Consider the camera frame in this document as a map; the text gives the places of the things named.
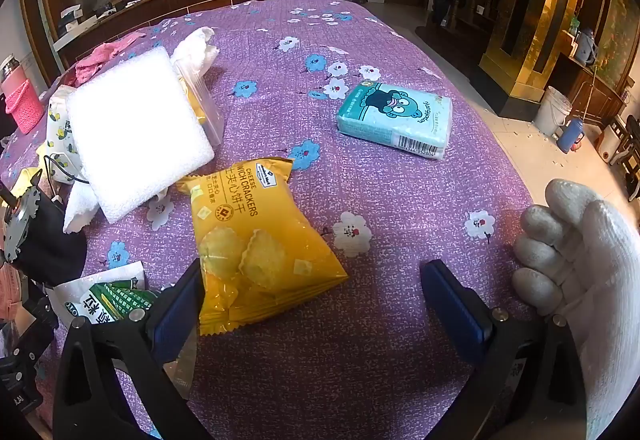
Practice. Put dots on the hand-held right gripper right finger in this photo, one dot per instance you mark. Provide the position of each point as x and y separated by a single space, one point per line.
455 315

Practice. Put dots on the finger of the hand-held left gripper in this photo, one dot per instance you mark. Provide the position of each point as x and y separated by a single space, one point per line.
35 320

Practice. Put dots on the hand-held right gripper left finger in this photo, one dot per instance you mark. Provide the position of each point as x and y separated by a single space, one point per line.
172 315

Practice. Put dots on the yellow cracker packet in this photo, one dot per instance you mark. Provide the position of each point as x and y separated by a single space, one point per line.
250 240

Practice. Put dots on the person's right hand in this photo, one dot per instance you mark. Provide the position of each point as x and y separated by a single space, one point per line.
600 270

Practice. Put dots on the green and white packet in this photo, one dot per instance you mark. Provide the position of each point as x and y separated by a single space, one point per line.
107 297

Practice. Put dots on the black fuzzy cloth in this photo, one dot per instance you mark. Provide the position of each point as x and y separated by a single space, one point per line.
47 242

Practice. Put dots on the purple floral blanket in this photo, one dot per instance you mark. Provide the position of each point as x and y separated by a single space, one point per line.
350 220

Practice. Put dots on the white foam sheet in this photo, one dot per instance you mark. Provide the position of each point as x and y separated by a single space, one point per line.
135 129

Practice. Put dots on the white lemon print packet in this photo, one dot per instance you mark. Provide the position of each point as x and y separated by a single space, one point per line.
59 129

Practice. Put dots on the teal tissue pack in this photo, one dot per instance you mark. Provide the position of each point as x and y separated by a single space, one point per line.
395 112

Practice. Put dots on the blue thermos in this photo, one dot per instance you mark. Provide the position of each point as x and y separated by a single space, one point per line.
570 135

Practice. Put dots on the pink water bottle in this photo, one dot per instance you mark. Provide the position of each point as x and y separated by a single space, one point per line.
22 102

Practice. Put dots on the white plastic bucket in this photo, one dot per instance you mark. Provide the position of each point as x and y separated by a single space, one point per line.
551 112

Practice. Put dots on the wooden chair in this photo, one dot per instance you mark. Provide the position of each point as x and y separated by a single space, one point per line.
625 154

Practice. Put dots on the wooden sideboard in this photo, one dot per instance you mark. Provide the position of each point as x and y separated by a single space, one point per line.
590 89

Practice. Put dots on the pink cloth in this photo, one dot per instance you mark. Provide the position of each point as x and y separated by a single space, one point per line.
102 57

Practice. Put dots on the blue bag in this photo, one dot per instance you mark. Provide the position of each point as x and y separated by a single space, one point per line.
585 47

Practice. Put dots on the white box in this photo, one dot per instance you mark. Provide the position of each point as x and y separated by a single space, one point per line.
75 22

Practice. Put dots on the golden pillar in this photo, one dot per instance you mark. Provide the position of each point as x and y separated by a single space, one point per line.
530 9

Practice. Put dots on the framed landscape painting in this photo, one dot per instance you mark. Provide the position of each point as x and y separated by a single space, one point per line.
617 29

